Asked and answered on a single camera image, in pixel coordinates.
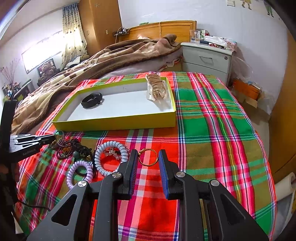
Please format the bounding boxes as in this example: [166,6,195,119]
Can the purple spiral hair tie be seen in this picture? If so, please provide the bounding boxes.
[66,160,93,189]

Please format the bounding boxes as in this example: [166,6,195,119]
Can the gold ring bracelet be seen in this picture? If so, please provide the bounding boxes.
[137,148,159,167]

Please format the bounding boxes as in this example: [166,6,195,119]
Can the orange cardboard box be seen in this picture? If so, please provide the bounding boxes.
[233,79,261,100]

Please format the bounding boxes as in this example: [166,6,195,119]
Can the cartoon children wall sticker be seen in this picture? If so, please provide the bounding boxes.
[226,0,279,19]

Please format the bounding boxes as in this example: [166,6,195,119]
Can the black beads with green pendant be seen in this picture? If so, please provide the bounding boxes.
[73,143,93,162]

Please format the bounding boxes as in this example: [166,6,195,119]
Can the wooden headboard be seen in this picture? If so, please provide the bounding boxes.
[116,20,197,43]

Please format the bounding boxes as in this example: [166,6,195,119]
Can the clear bag of gold jewelry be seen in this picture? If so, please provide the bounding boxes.
[145,73,167,101]

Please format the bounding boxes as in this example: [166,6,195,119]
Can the dark beaded bracelet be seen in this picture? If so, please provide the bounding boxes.
[49,136,82,160]

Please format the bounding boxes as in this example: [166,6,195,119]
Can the black smart band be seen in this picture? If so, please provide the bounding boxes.
[81,92,103,108]

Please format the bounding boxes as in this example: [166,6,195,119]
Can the grey nightstand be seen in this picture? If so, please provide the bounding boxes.
[181,42,234,85]

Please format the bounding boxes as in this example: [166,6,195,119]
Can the yellow-green shallow box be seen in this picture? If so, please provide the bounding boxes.
[52,77,176,132]

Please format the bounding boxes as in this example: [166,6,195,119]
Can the wooden wardrobe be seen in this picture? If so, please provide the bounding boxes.
[78,0,122,56]

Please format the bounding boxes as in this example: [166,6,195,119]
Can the brown patterned blanket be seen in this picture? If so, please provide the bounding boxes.
[11,34,181,135]

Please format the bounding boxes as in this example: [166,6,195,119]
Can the clutter on nightstand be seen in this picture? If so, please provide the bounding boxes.
[190,30,237,51]

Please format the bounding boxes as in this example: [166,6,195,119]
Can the plaid cloth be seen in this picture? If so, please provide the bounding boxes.
[15,72,276,240]

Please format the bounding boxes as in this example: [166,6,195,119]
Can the wooden door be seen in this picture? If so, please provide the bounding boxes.
[268,32,295,183]

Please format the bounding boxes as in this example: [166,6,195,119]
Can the patterned curtain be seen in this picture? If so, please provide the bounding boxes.
[60,3,87,70]

